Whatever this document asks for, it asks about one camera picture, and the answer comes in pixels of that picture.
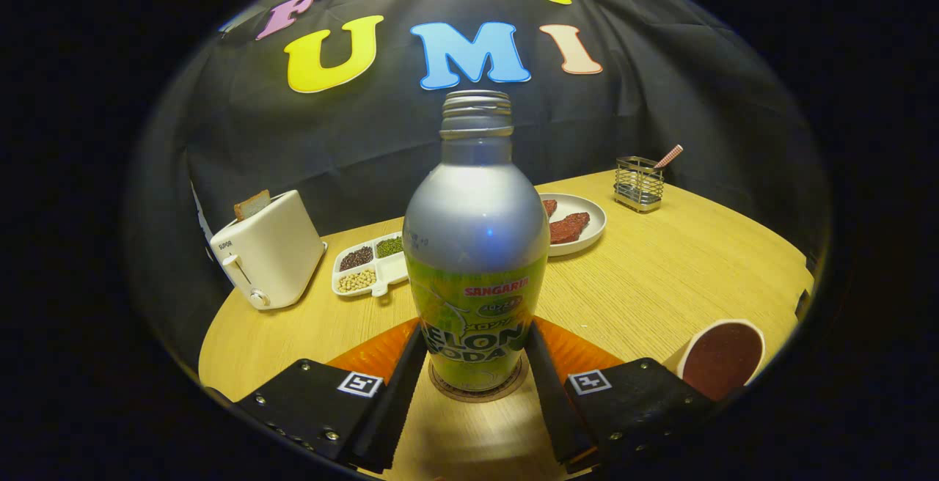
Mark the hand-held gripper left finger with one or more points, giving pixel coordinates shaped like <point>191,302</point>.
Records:
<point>400,393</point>

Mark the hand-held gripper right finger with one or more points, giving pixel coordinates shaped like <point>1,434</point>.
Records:
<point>550,400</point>

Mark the round wooden coaster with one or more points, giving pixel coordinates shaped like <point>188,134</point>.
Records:
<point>469,396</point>

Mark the silver green juice bottle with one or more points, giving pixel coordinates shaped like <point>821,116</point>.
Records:
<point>477,232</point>

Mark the white divided bean tray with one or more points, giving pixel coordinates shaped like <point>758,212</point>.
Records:
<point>363,268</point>

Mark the wooden table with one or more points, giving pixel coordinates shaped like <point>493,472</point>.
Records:
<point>660,276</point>

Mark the brown meat slice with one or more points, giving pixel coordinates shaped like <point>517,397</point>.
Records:
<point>549,208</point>
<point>569,228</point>

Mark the white round plate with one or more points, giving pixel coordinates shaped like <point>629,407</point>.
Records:
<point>596,221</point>

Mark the white toaster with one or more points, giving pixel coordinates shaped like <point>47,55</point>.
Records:
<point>275,254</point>

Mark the bread slice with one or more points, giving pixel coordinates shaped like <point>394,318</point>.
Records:
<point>252,204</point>

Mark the pink stick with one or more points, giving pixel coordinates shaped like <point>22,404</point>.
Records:
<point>669,156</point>

